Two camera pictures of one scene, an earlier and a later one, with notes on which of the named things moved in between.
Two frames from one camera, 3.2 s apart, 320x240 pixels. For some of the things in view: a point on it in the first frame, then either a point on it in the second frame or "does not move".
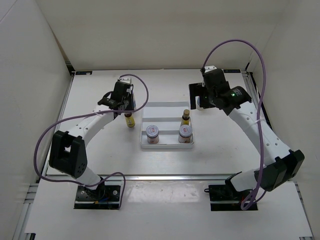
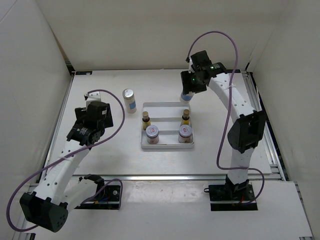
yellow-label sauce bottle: [185, 118] does not move
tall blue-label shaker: [197, 102] to [187, 98]
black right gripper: [197, 90] to [186, 76]
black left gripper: [130, 106] to [80, 113]
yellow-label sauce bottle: [130, 120] to [145, 119]
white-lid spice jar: [185, 134] does not move
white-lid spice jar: [152, 133] does not move
